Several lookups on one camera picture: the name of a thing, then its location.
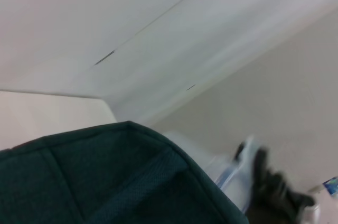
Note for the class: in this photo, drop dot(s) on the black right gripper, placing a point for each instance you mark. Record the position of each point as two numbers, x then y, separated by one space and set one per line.
272 197

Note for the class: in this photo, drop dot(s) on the dark teal fabric lunch bag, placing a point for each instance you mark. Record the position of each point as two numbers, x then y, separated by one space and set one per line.
79 181

